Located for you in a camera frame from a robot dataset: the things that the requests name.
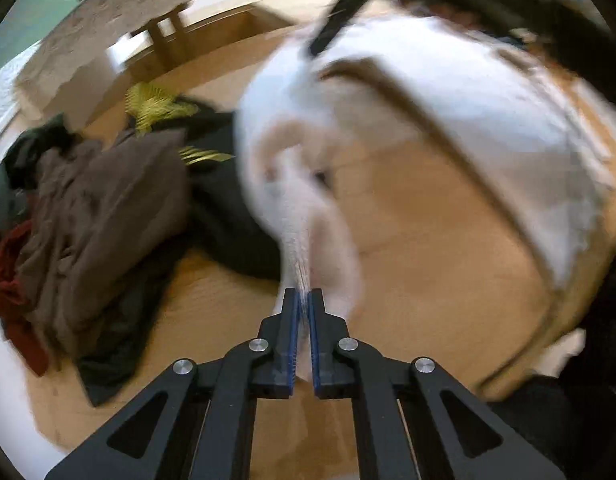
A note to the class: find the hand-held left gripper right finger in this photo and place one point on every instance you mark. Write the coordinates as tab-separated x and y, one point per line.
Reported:
314	340

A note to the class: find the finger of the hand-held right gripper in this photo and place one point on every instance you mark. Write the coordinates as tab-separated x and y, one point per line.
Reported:
335	20

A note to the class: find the black garment with yellow print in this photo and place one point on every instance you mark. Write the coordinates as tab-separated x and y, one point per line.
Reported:
222	220

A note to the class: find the red garment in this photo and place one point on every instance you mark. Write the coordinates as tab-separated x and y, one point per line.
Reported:
10	280

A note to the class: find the brown garment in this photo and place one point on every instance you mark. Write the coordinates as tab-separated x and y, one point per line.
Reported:
102	220

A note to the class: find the person's right forearm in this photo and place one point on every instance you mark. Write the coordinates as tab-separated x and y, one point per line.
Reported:
538	5

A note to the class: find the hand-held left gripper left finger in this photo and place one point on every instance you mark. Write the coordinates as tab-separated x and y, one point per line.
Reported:
291	340

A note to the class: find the person's black jacket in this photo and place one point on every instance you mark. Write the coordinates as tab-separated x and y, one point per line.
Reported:
573	425

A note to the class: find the dark green garment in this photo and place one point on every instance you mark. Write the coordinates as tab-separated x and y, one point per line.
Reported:
32	145

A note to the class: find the white knit cardigan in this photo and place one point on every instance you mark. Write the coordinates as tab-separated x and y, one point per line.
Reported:
438	90

